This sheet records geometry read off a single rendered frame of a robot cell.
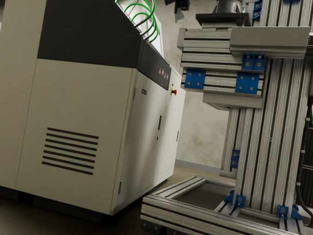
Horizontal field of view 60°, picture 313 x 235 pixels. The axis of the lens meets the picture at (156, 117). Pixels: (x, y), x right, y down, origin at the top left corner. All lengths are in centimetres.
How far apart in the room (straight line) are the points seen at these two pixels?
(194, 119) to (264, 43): 286
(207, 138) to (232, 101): 252
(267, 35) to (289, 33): 7
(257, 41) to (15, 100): 126
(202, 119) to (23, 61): 268
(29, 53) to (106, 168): 77
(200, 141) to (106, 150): 258
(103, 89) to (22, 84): 49
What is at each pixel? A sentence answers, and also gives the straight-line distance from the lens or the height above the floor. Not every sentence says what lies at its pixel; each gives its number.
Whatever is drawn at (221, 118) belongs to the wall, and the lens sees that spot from 378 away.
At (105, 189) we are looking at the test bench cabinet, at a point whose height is 18.
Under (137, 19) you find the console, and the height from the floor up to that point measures 131.
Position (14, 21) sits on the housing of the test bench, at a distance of 181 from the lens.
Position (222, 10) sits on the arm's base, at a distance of 129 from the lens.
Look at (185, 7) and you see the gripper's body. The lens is 189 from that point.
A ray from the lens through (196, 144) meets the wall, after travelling 384.
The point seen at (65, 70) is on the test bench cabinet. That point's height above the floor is 74.
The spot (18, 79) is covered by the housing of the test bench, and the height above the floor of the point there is 66.
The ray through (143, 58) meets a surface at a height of 86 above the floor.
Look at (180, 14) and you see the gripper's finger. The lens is 187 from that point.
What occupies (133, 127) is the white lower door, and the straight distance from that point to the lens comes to 141.
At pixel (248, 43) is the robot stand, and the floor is 89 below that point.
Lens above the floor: 54
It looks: 1 degrees up
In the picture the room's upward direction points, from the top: 9 degrees clockwise
